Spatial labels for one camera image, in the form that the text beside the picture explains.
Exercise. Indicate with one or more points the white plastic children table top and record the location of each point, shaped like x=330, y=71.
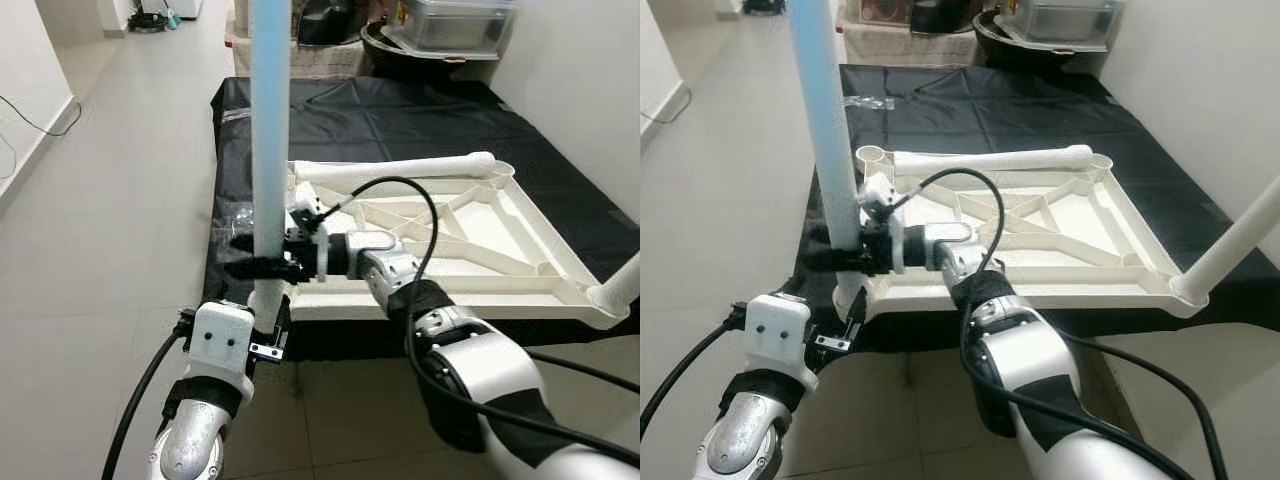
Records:
x=520, y=230
x=1080, y=225

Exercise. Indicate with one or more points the clear tape cross patch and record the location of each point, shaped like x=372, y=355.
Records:
x=240, y=218

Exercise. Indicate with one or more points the clear tape strip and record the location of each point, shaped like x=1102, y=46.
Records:
x=870, y=102
x=236, y=114

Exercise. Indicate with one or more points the black tablecloth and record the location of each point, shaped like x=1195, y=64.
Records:
x=1000, y=110
x=400, y=120

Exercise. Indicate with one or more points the beige low platform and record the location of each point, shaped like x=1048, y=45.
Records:
x=910, y=50
x=320, y=62

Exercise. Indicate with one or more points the black round basin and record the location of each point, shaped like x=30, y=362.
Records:
x=420, y=68
x=1040, y=58

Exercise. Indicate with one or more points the black bag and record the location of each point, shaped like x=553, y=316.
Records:
x=940, y=15
x=330, y=22

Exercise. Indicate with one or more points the orange-lidded box with red print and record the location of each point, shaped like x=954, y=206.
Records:
x=885, y=10

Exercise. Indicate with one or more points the clear plastic storage box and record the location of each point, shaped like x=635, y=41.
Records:
x=450, y=25
x=1060, y=20

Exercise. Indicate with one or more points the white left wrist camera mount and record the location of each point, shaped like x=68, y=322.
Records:
x=218, y=340
x=778, y=335

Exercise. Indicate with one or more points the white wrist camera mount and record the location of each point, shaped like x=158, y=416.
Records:
x=778, y=335
x=880, y=190
x=218, y=340
x=305, y=205

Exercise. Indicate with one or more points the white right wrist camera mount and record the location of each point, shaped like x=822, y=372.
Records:
x=305, y=205
x=880, y=190

